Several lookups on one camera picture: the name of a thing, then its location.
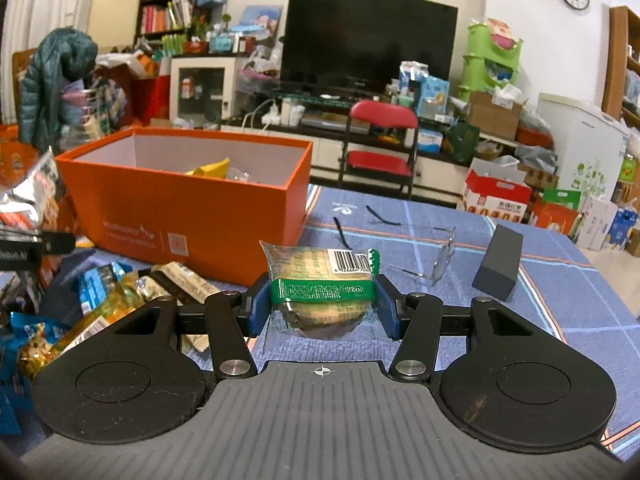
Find white glass door cabinet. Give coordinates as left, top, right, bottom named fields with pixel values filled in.
left=169, top=55, right=238, bottom=128

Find dark bookshelf with books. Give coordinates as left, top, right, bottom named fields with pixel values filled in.
left=134, top=0, right=213, bottom=56

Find blue snack bag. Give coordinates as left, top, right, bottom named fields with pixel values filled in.
left=1, top=312, right=70, bottom=436

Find orange paper bag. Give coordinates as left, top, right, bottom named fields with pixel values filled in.
left=0, top=125, right=38, bottom=188

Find black television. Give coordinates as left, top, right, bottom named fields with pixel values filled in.
left=281, top=0, right=458, bottom=91

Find standing air conditioner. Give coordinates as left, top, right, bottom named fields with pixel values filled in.
left=87, top=0, right=140, bottom=52

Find yellow orange snack packet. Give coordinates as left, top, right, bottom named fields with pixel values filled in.
left=49, top=271, right=169, bottom=360

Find teal puffer jacket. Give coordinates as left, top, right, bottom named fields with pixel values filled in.
left=18, top=27, right=98, bottom=154

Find beige black snack bar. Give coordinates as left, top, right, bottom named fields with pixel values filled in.
left=150, top=261, right=219, bottom=304

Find eyeglasses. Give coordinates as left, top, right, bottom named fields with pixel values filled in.
left=332, top=205, right=457, bottom=286

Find white yellow chip bag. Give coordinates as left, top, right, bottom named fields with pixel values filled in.
left=0, top=148, right=64, bottom=231

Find blue cookie packet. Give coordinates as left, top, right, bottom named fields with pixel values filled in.
left=76, top=262, right=132, bottom=315

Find red white carton box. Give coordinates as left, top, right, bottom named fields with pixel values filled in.
left=457, top=169, right=533, bottom=223

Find red folding chair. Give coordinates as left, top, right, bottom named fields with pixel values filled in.
left=337, top=100, right=419, bottom=198

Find white small fridge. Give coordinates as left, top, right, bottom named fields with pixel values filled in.
left=537, top=93, right=630, bottom=200

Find wooden bookshelf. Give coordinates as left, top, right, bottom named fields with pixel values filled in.
left=601, top=6, right=639, bottom=129

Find black rectangular block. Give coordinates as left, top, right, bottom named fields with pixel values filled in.
left=472, top=226, right=523, bottom=301

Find green stacked storage bins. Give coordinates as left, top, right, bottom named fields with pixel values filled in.
left=459, top=18, right=523, bottom=102

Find orange cardboard box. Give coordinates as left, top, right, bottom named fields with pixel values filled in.
left=56, top=128, right=312, bottom=285

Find green banded bun packet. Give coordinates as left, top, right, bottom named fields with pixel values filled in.
left=260, top=242, right=380, bottom=340

